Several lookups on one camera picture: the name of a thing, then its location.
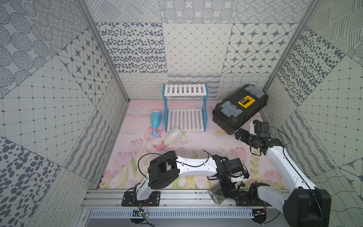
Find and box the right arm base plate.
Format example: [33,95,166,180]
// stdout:
[232,190,271,207]

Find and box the circuit board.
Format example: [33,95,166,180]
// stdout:
[132,210,148,218]
[252,209,267,225]

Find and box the aluminium rail frame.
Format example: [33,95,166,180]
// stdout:
[80,188,293,211]

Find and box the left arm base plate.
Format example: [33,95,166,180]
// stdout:
[121,190,161,207]

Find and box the black toolbox yellow latch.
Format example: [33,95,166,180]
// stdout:
[212,84,268,135]

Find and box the smoky grey spray bottle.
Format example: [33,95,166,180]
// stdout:
[209,184,226,205]

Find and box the left circuit board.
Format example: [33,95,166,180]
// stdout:
[132,210,148,218]

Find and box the teal spray bottle pink nozzle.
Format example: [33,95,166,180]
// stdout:
[150,110,163,138]

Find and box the blue and white slatted shelf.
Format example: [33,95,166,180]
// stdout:
[162,83,209,132]

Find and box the white spray bottle pink nozzle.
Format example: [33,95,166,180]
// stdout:
[153,127,183,151]

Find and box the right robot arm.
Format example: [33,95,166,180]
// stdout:
[235,120,331,227]

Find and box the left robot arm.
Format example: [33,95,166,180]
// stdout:
[134,151,250,201]

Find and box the right circuit board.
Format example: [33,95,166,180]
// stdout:
[252,209,267,225]

